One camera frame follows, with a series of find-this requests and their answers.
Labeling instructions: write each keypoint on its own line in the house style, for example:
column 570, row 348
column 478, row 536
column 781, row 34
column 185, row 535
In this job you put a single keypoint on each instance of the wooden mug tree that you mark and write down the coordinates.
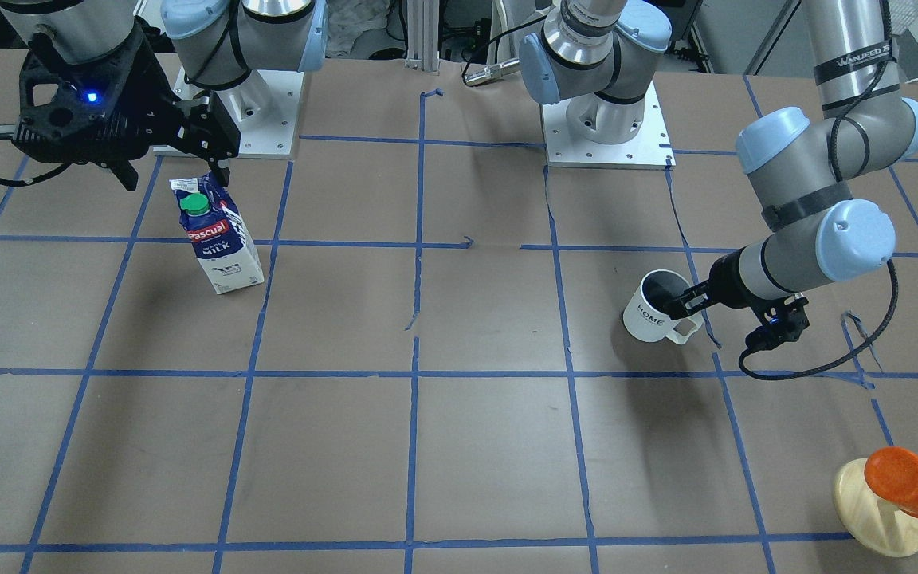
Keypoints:
column 876, row 523

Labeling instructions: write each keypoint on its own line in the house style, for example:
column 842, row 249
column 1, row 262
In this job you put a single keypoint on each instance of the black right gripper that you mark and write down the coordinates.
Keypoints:
column 154, row 89

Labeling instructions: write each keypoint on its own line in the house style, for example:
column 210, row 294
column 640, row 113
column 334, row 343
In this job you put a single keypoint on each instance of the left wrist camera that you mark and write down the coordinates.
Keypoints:
column 779, row 323

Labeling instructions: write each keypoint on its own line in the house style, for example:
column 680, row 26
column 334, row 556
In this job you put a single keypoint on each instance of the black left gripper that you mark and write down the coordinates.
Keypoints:
column 725, row 288

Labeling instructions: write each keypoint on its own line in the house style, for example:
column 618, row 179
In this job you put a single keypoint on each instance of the white mug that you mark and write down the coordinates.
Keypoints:
column 647, row 316

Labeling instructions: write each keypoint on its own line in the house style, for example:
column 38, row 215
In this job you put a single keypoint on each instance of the orange mug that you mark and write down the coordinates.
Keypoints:
column 892, row 474

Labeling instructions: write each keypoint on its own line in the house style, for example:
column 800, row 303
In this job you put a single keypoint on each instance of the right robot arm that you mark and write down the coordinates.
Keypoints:
column 219, row 42

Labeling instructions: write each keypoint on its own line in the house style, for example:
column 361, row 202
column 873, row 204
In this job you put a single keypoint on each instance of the aluminium frame post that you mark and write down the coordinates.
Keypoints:
column 423, row 33

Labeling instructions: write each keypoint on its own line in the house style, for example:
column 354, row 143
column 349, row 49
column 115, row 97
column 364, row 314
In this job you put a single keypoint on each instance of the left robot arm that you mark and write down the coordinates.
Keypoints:
column 603, row 54

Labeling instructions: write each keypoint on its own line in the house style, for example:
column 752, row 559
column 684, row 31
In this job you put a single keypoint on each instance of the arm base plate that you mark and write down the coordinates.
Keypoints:
column 266, row 109
column 588, row 132

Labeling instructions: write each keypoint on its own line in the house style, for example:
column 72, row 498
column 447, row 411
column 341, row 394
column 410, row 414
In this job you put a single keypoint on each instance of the blue milk carton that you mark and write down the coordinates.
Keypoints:
column 221, row 242

